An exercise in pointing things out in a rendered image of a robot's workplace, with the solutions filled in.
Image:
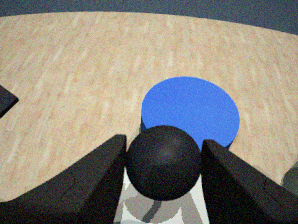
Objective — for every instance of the dark grey flat rectangle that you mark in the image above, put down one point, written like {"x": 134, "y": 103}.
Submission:
{"x": 7, "y": 100}

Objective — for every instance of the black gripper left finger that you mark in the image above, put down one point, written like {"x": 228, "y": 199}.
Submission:
{"x": 85, "y": 193}

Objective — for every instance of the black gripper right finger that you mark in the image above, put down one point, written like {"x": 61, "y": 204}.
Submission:
{"x": 237, "y": 193}

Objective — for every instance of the blue flat disc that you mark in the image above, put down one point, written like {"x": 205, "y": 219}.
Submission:
{"x": 196, "y": 106}

